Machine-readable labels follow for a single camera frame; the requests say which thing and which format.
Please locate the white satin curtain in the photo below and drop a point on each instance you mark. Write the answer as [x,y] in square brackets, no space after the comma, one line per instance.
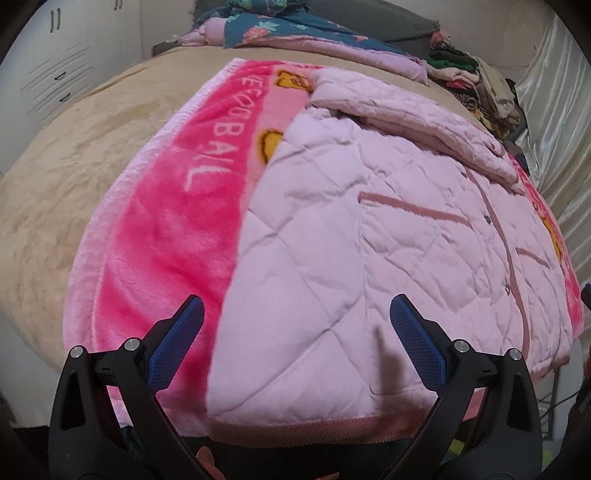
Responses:
[563,138]

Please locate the pile of clothes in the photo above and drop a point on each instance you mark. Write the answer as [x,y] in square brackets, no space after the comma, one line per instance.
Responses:
[489,87]

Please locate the pink printed blanket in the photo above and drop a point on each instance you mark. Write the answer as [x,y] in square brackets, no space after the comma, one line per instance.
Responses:
[161,230]

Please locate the blue floral quilt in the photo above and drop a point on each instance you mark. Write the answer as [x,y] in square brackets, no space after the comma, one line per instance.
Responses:
[286,27]

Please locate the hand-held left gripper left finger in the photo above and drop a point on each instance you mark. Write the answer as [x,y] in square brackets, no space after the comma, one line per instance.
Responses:
[178,341]

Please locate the white wardrobe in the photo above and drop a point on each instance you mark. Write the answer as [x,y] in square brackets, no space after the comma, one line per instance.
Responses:
[69,55]

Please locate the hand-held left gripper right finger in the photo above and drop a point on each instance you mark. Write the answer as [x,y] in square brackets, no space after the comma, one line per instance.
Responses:
[418,341]

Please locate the pink quilted jacket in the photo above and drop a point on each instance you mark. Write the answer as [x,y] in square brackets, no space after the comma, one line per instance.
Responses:
[369,254]

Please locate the grey headboard cover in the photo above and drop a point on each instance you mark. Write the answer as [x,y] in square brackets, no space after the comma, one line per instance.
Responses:
[392,18]

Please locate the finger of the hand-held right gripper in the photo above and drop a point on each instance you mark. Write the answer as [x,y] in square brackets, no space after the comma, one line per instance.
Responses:
[587,296]

